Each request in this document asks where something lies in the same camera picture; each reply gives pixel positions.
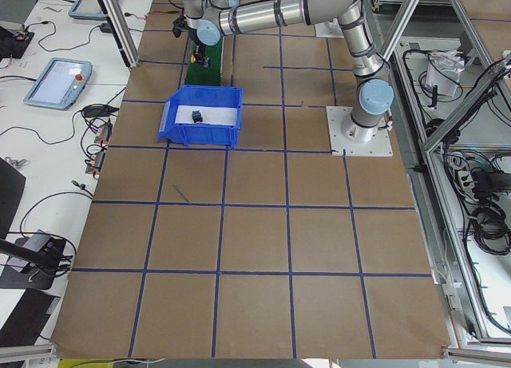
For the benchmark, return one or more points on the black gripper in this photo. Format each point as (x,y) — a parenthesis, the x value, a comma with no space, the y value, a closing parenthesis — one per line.
(200,49)

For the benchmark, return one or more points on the red push button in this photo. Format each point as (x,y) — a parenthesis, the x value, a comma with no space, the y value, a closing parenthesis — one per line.
(196,116)

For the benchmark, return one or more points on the green conveyor belt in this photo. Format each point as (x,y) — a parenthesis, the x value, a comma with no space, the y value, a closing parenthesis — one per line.
(197,74)

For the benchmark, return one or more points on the blue source plastic bin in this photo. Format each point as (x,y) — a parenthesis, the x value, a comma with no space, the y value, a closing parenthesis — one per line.
(200,133)

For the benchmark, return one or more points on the white foam pad in source bin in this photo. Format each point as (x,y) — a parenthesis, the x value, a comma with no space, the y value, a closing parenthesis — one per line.
(211,115)

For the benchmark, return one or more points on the black power adapter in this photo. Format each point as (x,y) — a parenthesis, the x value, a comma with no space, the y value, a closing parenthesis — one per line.
(105,28)

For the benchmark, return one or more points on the far teach pendant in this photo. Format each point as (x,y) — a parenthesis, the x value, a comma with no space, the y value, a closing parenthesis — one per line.
(86,10)

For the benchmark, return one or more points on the teach pendant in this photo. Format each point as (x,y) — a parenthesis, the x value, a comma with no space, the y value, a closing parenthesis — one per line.
(59,84)
(86,10)

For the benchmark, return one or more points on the near teach pendant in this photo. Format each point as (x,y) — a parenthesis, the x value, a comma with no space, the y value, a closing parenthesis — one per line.
(59,84)

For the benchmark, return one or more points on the crumpled white paper bag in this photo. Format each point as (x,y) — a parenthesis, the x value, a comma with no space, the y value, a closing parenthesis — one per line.
(444,71)

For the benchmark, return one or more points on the black monitor stand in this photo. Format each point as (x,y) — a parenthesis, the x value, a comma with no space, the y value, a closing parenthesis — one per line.
(36,259)

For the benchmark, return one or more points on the aluminium frame post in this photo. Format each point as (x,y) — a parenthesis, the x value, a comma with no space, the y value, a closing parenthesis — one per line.
(120,31)

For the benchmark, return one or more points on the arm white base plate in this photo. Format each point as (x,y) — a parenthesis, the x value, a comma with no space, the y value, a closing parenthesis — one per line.
(330,29)
(348,139)

